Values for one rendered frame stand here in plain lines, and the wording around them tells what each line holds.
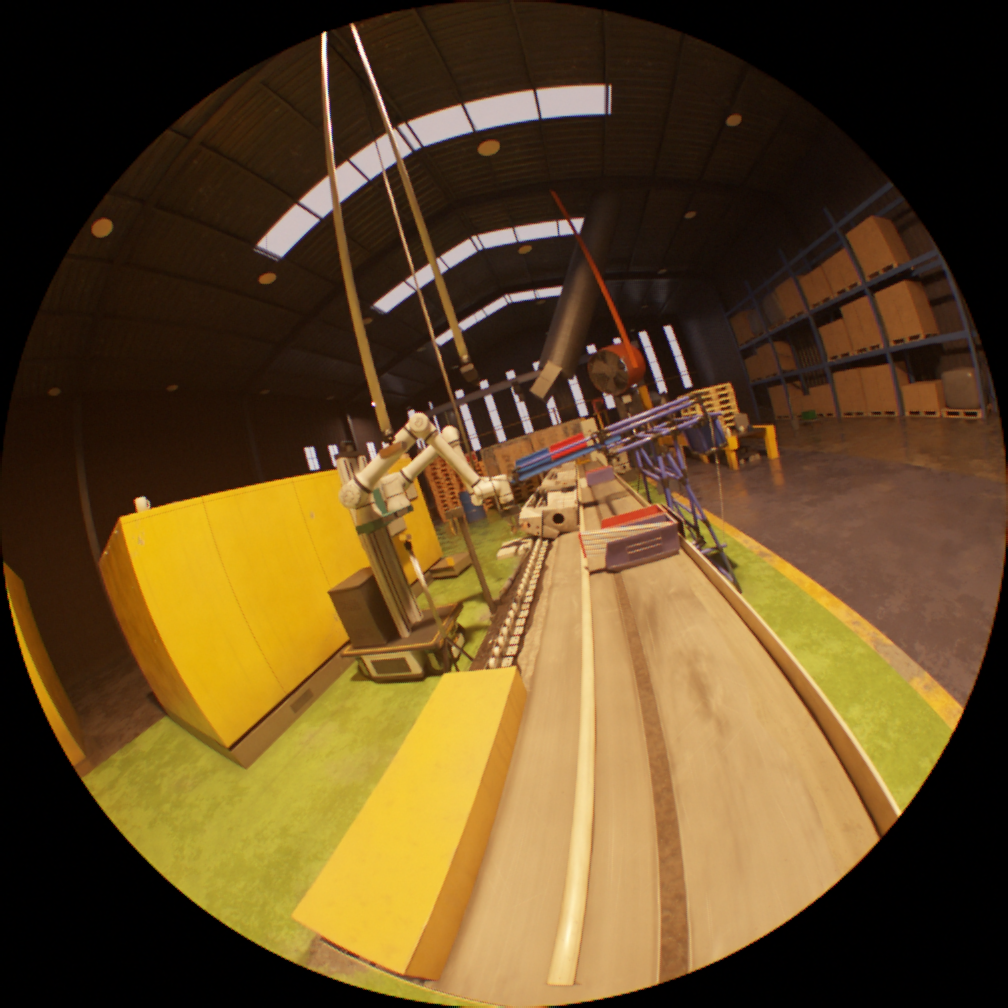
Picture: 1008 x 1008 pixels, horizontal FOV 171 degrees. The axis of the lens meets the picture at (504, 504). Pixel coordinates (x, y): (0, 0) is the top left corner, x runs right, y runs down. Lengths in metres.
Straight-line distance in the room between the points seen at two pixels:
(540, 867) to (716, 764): 0.35
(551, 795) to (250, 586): 2.53
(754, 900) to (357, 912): 0.53
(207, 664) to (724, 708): 2.65
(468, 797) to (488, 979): 0.34
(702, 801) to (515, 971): 0.40
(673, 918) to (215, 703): 2.56
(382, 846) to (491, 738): 0.31
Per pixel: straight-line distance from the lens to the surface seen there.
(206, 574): 2.68
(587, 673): 0.90
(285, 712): 2.97
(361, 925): 0.62
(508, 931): 0.63
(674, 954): 0.60
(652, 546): 1.47
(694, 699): 0.82
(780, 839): 0.65
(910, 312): 9.69
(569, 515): 2.25
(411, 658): 2.55
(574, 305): 9.87
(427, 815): 0.65
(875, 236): 10.06
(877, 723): 1.81
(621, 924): 0.60
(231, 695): 2.72
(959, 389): 9.28
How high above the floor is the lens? 1.35
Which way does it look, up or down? 7 degrees down
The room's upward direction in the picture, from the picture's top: 18 degrees counter-clockwise
